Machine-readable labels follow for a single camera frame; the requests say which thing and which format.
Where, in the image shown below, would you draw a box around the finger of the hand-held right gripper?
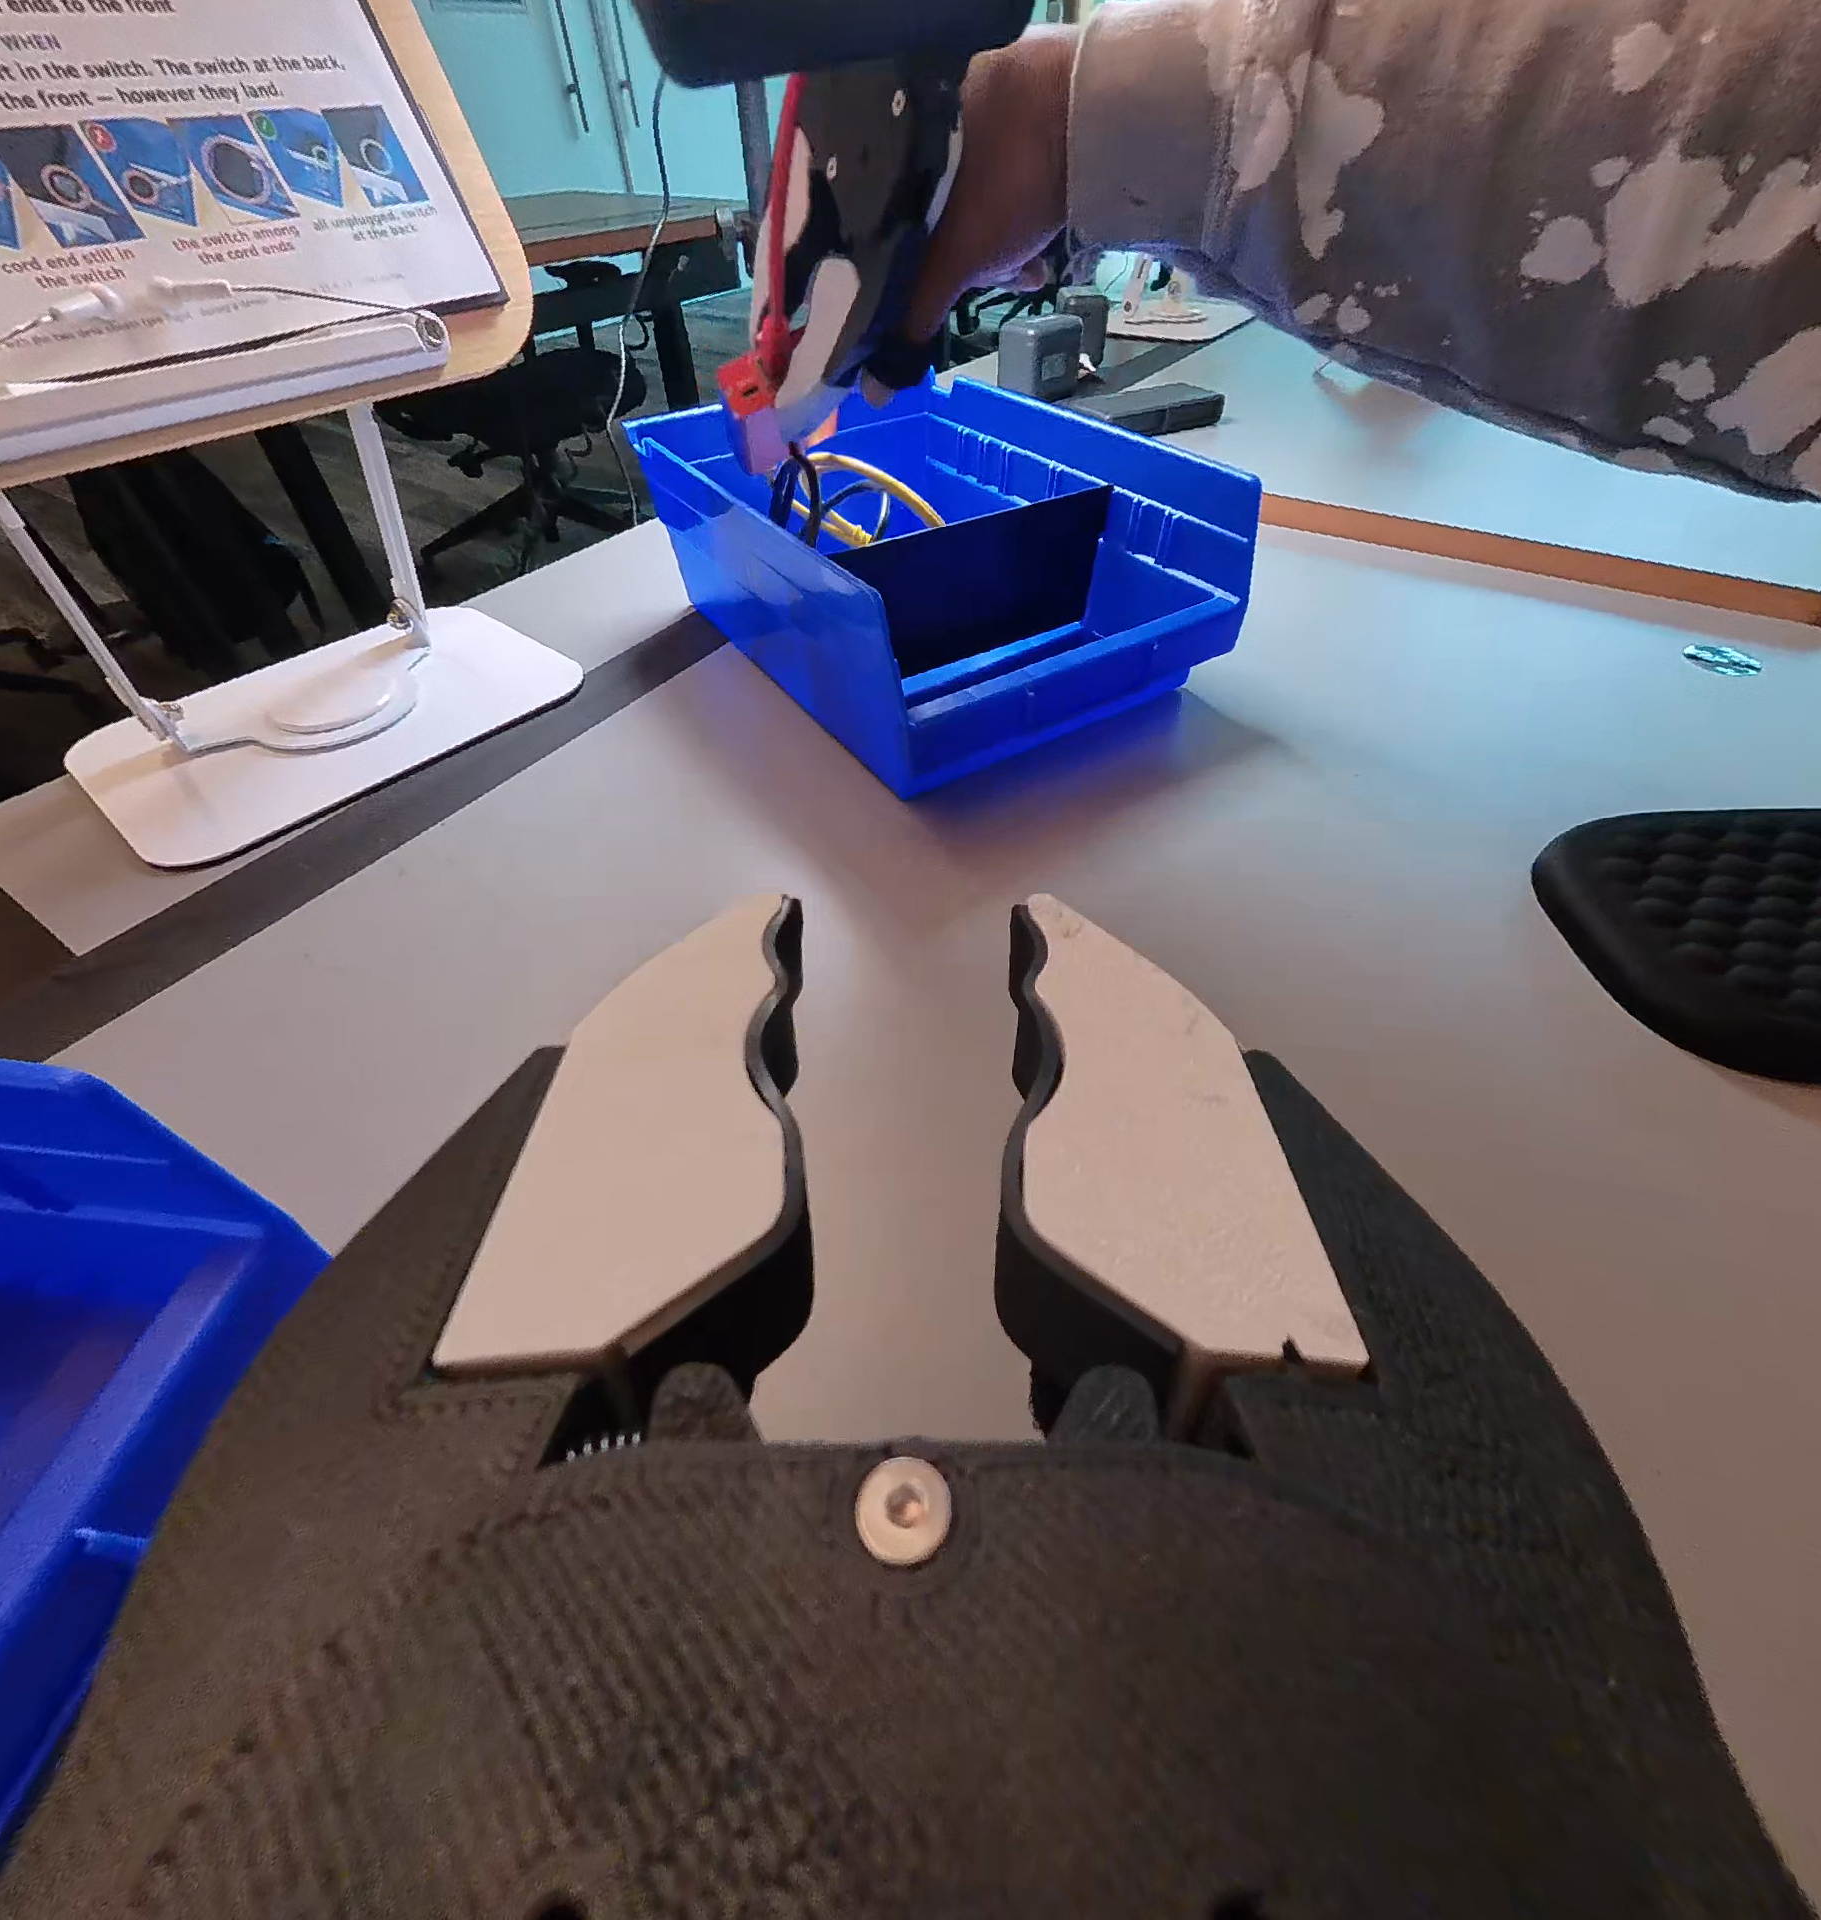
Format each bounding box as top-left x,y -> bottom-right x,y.
779,262 -> 870,440

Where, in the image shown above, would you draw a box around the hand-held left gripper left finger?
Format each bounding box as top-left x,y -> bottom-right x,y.
431,893 -> 816,1379

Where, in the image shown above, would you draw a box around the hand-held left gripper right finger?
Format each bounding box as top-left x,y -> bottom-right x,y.
994,893 -> 1372,1397

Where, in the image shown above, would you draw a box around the black ethernet cable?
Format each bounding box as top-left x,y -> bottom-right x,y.
767,450 -> 893,542

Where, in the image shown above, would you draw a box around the yellow ethernet cable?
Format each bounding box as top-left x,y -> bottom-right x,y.
786,450 -> 950,545

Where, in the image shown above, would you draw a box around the blue bin with black divider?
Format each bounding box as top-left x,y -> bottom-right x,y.
622,372 -> 1265,803

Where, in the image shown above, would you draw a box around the person's right forearm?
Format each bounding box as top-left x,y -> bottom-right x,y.
1067,0 -> 1821,524

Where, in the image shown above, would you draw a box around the person's right hand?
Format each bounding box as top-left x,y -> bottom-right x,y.
923,25 -> 1080,330

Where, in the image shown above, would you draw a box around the wooden desk black legs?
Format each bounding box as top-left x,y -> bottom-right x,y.
505,191 -> 750,365

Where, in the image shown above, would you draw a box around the black office chair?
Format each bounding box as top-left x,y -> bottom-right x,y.
377,262 -> 661,545

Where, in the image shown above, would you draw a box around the black flat power bank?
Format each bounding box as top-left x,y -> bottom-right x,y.
1067,381 -> 1226,438

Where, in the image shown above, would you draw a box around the blue plastic bin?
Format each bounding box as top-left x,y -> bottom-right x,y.
0,1049 -> 336,1920

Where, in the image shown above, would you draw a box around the black textured wrist rest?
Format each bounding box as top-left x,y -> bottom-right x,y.
1533,810 -> 1821,1092

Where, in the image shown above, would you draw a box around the instruction sheet stand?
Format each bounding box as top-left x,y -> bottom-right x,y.
0,0 -> 587,871

